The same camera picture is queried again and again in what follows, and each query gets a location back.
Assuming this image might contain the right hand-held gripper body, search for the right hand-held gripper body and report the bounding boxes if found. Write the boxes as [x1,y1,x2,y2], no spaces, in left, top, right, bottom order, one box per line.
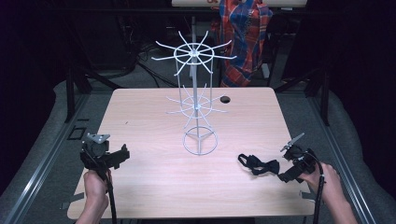
[279,133,318,175]

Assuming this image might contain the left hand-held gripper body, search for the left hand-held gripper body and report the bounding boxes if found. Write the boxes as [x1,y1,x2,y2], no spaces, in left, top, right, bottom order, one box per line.
[79,133,117,181]

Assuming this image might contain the black bow tie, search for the black bow tie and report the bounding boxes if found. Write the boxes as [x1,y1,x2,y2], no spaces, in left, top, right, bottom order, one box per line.
[237,153,281,176]

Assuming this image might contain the white wire display rack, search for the white wire display rack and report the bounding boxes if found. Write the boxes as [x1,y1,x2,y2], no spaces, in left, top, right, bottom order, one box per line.
[150,30,238,156]

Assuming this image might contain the person's right hand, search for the person's right hand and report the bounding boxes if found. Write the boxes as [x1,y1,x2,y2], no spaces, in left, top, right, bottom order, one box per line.
[299,161,344,204]

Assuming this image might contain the person's left hand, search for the person's left hand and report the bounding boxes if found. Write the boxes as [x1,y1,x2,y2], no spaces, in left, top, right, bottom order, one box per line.
[82,168,112,203]

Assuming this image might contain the black metal stand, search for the black metal stand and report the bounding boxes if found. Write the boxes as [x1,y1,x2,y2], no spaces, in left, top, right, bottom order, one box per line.
[274,66,332,127]
[64,60,123,123]

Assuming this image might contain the red blue plaid cloth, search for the red blue plaid cloth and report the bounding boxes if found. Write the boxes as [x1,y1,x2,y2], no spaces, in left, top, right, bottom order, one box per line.
[210,0,274,89]

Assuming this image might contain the grey metal pole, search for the grey metal pole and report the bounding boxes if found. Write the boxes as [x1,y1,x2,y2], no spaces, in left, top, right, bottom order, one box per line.
[190,15,198,78]

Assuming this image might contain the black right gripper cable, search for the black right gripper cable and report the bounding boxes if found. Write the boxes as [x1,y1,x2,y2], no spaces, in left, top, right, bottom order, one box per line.
[306,148,327,224]

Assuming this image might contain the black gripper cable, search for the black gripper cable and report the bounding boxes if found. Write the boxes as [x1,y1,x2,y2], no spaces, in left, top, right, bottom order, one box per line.
[104,170,119,224]
[306,148,327,224]

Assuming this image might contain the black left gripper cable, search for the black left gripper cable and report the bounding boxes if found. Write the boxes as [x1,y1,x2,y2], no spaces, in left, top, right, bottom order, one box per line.
[104,170,119,224]

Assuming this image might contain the aluminium frame rail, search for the aluminium frame rail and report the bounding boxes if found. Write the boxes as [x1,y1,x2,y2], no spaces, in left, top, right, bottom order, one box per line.
[306,94,377,224]
[3,92,92,224]

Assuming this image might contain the black floor cables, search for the black floor cables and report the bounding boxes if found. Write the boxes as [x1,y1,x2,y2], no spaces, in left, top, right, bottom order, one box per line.
[116,18,178,89]

